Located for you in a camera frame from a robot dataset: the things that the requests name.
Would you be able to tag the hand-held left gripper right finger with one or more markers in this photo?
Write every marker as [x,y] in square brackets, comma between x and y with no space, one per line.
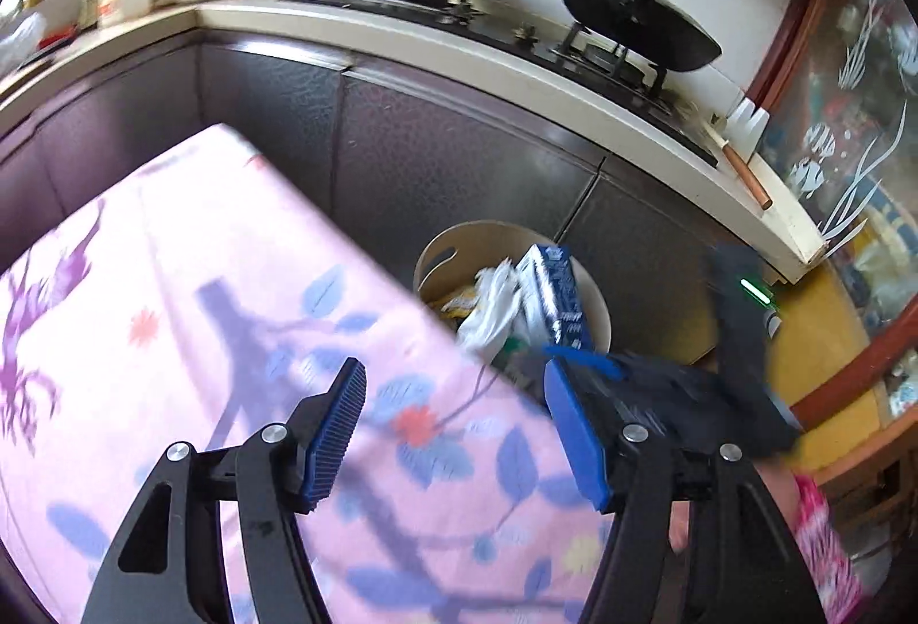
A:
[577,445]

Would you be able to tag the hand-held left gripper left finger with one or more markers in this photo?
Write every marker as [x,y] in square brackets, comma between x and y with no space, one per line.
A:
[333,445]

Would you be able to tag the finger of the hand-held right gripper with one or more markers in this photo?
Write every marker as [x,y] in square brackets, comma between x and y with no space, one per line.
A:
[667,394]

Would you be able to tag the blue cardboard box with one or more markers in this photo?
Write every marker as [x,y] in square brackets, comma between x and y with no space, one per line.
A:
[559,294]

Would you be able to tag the beige round bin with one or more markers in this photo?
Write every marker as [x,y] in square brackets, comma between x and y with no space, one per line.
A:
[459,237]

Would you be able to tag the person's right forearm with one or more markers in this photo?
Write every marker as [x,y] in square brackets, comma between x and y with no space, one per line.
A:
[825,538]

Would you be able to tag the pink floral tablecloth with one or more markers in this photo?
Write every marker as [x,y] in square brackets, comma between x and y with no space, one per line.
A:
[179,344]

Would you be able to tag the white notched plastic holder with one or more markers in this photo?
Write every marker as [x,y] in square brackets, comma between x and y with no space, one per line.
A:
[747,126]

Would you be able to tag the etched glass sliding door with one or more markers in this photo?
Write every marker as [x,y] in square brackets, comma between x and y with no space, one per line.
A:
[846,129]

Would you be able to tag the dark kitchen cabinet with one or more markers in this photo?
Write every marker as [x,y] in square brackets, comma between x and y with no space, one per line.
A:
[430,151]

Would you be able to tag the black gas stove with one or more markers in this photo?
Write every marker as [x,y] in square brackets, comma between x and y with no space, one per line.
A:
[502,25]

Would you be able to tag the red small item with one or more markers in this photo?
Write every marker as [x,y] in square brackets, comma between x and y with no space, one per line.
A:
[57,36]

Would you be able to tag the clear plastic bag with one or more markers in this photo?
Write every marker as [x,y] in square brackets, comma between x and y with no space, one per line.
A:
[18,43]

